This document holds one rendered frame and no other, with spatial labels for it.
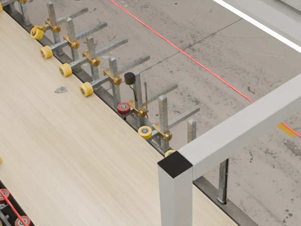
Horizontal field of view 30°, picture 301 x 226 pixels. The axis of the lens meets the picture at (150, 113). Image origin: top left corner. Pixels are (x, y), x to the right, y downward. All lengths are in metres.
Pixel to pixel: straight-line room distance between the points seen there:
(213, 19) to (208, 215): 3.16
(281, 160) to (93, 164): 1.73
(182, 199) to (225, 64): 4.11
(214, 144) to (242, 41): 4.39
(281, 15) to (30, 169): 1.99
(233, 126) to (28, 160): 2.25
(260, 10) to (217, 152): 0.63
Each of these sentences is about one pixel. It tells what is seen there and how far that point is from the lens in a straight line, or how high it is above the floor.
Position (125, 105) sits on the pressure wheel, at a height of 0.90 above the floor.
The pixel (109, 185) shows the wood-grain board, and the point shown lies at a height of 0.90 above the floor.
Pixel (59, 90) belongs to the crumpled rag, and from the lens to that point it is 3.63.
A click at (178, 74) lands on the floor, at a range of 5.05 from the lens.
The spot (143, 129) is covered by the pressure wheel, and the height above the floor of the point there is 0.90.
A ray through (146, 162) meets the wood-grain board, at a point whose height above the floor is 0.90.
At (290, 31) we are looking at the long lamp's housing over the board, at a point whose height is 2.35.
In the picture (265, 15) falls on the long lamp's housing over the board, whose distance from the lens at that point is 1.60.
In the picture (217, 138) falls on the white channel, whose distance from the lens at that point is 1.09.
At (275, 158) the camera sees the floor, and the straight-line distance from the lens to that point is 4.39.
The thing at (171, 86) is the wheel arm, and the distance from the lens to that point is 3.62.
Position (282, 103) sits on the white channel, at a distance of 1.17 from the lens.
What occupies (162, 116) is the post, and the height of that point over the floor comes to 1.00.
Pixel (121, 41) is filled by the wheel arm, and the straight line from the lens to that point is 3.86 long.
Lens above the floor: 3.25
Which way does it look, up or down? 44 degrees down
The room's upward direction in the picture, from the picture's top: 4 degrees counter-clockwise
